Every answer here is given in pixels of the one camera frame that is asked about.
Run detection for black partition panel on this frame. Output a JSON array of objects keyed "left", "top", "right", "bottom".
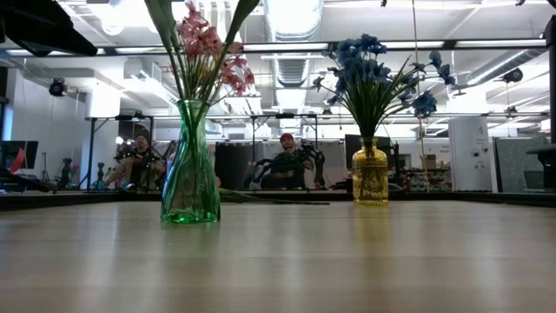
[{"left": 215, "top": 141, "right": 264, "bottom": 190}]

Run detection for black frame post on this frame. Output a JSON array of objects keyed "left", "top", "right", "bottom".
[{"left": 545, "top": 15, "right": 556, "bottom": 144}]

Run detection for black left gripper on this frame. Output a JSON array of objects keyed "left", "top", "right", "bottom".
[{"left": 0, "top": 0, "right": 99, "bottom": 57}]

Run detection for white round column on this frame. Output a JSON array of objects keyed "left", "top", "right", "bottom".
[{"left": 448, "top": 116, "right": 498, "bottom": 193}]

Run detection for green glass vase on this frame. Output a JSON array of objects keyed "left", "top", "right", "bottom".
[{"left": 160, "top": 98, "right": 222, "bottom": 225}]

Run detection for grey desk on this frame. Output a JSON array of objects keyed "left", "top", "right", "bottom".
[{"left": 526, "top": 145, "right": 556, "bottom": 190}]

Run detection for person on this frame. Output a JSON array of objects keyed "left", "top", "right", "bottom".
[
  {"left": 103, "top": 133, "right": 169, "bottom": 191},
  {"left": 260, "top": 132, "right": 316, "bottom": 190}
]

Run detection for black monitor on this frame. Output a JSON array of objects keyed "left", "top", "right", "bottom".
[{"left": 345, "top": 134, "right": 394, "bottom": 183}]

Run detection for yellow glass vase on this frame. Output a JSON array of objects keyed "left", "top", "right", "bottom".
[{"left": 351, "top": 137, "right": 390, "bottom": 207}]

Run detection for black table frame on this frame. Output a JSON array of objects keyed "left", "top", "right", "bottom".
[{"left": 0, "top": 190, "right": 556, "bottom": 213}]

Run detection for silver air duct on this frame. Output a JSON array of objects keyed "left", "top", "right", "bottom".
[{"left": 263, "top": 0, "right": 325, "bottom": 88}]

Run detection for black frame bar with lights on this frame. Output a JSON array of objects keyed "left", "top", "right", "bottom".
[{"left": 0, "top": 39, "right": 547, "bottom": 57}]

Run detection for dark computer monitor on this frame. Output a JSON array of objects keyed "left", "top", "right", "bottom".
[{"left": 0, "top": 140, "right": 39, "bottom": 170}]

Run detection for grey partition panel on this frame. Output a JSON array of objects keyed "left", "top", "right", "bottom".
[{"left": 494, "top": 137, "right": 551, "bottom": 195}]

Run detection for pink artificial flowers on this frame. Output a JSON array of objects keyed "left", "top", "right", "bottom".
[{"left": 190, "top": 0, "right": 261, "bottom": 144}]

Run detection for thin hanging cable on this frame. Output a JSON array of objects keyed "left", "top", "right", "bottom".
[{"left": 411, "top": 0, "right": 429, "bottom": 183}]

